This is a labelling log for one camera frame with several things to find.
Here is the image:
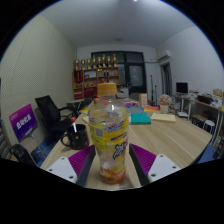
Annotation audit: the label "small white table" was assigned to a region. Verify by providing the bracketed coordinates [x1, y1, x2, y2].
[66, 97, 86, 112]

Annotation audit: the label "black tripod stand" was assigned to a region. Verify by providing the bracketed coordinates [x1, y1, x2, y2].
[148, 74, 159, 106]

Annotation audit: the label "wooden shelf unit with trophies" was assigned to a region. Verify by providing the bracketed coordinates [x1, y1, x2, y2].
[72, 53, 121, 100]

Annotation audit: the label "red-tipped stirrer stick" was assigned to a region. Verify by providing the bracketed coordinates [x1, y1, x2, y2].
[69, 116, 79, 134]

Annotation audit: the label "orange book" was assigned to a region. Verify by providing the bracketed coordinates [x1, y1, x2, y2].
[143, 105, 161, 113]

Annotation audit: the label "small brown cardboard box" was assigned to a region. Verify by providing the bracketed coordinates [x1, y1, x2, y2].
[138, 93, 149, 108]

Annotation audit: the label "white round stool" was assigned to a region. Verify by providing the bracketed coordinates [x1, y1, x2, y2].
[203, 119, 217, 136]

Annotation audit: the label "black framed glass door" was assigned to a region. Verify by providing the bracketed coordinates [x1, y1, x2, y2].
[91, 50, 148, 97]

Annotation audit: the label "computer monitor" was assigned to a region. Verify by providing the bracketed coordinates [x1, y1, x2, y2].
[175, 82, 189, 96]

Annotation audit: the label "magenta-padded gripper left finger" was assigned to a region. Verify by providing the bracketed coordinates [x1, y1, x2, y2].
[46, 144, 98, 188]

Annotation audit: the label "pink purple box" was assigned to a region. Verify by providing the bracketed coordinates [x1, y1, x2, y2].
[121, 100, 139, 108]

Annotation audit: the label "white wall air conditioner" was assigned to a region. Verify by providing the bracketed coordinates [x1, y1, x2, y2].
[156, 49, 172, 63]

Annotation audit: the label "teal and white book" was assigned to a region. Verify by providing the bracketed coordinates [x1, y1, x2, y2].
[129, 112, 152, 126]

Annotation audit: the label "black mug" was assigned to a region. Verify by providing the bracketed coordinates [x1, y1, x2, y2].
[60, 123, 90, 151]

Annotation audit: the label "purple sign board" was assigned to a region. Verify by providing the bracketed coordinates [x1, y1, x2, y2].
[8, 103, 39, 143]

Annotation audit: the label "yellow-labelled drink bottle orange cap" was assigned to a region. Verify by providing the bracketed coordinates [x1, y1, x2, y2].
[88, 82, 130, 185]

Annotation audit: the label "black office chair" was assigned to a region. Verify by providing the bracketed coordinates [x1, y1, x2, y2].
[34, 95, 83, 144]

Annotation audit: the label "pale yellow notepad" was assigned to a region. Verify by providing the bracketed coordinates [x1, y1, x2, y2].
[81, 114, 91, 125]

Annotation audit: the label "cluttered side desk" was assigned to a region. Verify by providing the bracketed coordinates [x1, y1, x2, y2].
[173, 88, 224, 148]

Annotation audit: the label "black chair backrest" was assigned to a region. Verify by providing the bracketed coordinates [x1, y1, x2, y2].
[8, 143, 36, 167]

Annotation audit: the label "tan paper notepad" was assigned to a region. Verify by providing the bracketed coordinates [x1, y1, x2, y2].
[150, 112, 177, 124]

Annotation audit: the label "blue printed book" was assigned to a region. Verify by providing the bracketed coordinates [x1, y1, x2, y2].
[126, 105, 145, 115]

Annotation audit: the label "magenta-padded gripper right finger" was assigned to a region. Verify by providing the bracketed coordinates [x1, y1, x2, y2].
[128, 143, 182, 187]

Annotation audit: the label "pink flowers in white pot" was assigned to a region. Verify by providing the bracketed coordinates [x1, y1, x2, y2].
[158, 93, 173, 115]

